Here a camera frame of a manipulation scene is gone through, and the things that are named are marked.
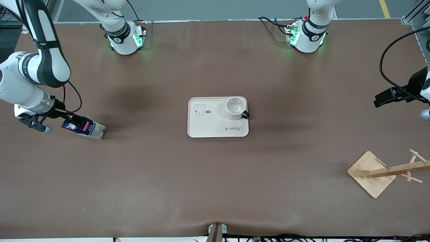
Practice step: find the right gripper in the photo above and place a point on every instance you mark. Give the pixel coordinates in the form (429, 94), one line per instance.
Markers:
(59, 112)

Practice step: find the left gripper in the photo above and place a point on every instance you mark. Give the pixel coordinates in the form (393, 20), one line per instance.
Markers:
(415, 83)

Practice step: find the blue and white milk carton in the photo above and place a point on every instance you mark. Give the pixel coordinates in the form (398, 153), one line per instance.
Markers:
(94, 131)

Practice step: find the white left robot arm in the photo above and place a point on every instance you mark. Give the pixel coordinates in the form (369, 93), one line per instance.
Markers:
(309, 37)

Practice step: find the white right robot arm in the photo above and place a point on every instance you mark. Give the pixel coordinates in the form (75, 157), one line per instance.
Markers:
(13, 87)

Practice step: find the cream tray with bear print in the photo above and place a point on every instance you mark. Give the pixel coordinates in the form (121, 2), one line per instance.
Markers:
(211, 124)

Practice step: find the wooden mug stand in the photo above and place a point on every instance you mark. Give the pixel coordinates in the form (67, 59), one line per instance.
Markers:
(369, 174)

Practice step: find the aluminium frame rail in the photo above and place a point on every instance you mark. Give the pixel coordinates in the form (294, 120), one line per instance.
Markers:
(420, 16)

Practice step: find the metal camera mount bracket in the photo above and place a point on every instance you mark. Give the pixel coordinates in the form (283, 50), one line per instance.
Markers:
(216, 233)

